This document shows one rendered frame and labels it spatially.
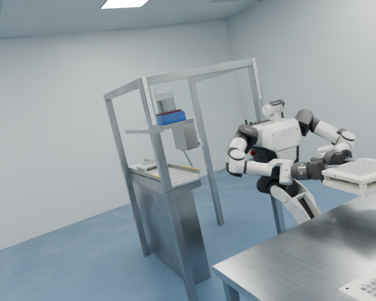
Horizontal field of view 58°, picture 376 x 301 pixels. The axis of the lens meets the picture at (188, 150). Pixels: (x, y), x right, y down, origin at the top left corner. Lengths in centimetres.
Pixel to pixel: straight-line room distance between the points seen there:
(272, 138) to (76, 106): 410
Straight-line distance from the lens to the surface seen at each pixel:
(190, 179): 265
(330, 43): 565
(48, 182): 558
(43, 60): 567
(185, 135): 260
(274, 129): 203
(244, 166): 175
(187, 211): 283
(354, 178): 153
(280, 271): 128
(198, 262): 301
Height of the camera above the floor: 154
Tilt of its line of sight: 9 degrees down
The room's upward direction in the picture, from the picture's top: 12 degrees counter-clockwise
